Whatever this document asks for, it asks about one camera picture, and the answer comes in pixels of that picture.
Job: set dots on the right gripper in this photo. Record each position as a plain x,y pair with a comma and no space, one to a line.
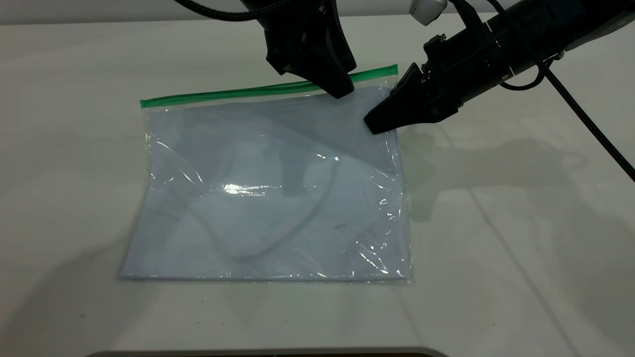
461,64

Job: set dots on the dark rounded base edge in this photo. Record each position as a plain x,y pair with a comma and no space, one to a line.
268,353

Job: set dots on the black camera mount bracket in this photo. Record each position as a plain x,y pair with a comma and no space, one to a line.
464,15

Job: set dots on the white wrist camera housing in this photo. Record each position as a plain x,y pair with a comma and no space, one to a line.
427,10

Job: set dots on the clear plastic zip bag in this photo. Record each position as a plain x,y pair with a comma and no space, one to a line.
278,188

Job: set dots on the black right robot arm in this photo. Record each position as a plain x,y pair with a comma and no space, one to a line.
555,29

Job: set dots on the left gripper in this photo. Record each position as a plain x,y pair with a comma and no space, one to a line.
292,20

